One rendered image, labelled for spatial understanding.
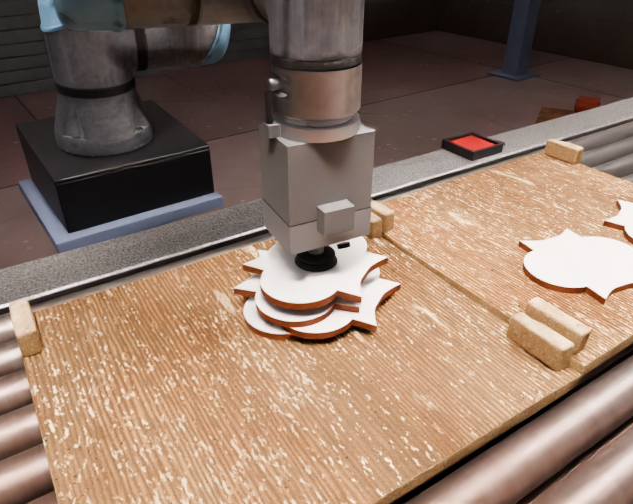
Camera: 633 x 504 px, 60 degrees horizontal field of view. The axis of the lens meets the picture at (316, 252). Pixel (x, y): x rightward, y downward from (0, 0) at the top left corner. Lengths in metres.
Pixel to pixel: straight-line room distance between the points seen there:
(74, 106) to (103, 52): 0.10
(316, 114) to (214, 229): 0.34
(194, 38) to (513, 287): 0.58
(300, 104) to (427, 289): 0.25
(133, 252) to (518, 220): 0.50
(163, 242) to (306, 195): 0.30
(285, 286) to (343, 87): 0.19
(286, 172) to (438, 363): 0.22
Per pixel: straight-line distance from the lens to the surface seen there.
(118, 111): 0.90
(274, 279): 0.52
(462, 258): 0.65
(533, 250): 0.68
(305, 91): 0.44
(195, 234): 0.74
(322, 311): 0.51
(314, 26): 0.43
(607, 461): 0.50
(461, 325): 0.55
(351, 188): 0.49
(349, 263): 0.54
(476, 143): 1.03
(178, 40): 0.89
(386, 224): 0.68
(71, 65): 0.89
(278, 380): 0.48
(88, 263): 0.72
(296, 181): 0.46
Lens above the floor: 1.28
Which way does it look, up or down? 32 degrees down
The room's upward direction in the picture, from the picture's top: straight up
